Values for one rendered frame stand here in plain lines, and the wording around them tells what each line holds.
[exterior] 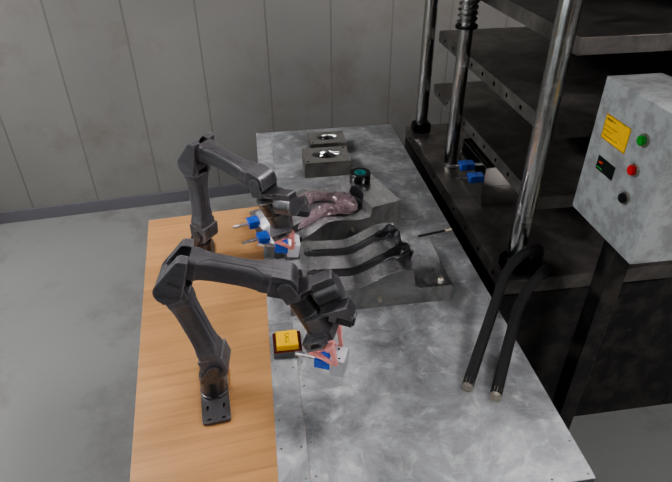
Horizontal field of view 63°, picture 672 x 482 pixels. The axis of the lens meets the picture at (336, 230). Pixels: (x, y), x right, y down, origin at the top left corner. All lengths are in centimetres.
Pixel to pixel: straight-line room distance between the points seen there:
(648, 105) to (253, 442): 123
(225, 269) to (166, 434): 47
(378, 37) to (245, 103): 95
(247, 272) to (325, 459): 47
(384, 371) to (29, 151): 290
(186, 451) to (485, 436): 71
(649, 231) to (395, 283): 68
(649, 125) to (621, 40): 35
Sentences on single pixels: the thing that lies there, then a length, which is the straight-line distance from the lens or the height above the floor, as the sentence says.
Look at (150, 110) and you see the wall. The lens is 368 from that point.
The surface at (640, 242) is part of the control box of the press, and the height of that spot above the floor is 114.
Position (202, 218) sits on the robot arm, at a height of 99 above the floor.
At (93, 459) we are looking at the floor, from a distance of 252.
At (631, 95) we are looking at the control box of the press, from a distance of 157.
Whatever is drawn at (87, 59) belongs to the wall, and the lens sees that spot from 361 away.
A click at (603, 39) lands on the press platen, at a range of 175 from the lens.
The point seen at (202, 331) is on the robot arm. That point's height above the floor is 104.
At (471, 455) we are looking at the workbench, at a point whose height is 80.
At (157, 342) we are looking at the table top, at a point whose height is 80.
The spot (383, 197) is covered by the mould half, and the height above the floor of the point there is 91.
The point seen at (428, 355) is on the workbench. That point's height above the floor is 80.
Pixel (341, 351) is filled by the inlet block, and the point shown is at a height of 95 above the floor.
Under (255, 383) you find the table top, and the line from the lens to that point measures 152.
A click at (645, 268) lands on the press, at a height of 78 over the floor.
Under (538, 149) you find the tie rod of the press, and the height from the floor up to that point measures 124.
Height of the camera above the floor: 194
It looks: 34 degrees down
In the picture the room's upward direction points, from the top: straight up
